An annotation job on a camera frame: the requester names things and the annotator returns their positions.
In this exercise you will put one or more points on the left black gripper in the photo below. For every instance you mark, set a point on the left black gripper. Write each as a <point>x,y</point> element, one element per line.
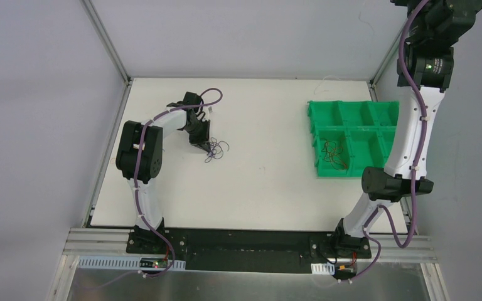
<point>199,135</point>

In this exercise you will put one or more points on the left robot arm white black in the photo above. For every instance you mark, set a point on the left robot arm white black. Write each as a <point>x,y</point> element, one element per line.
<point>140,157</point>

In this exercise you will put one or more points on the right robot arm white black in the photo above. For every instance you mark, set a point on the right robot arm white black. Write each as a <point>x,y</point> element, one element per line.
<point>425,65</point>

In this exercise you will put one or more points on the left control circuit board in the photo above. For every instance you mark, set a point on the left control circuit board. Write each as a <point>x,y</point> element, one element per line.
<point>153,263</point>

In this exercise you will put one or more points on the control circuit board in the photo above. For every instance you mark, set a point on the control circuit board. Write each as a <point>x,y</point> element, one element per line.
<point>345,269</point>
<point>153,263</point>

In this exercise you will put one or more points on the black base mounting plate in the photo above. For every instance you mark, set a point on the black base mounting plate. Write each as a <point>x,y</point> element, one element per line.
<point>248,250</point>

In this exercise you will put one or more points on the green divided plastic bin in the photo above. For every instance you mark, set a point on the green divided plastic bin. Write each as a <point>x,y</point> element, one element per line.
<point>347,137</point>

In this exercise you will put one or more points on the right control circuit board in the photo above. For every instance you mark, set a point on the right control circuit board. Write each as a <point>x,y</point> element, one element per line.
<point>345,269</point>

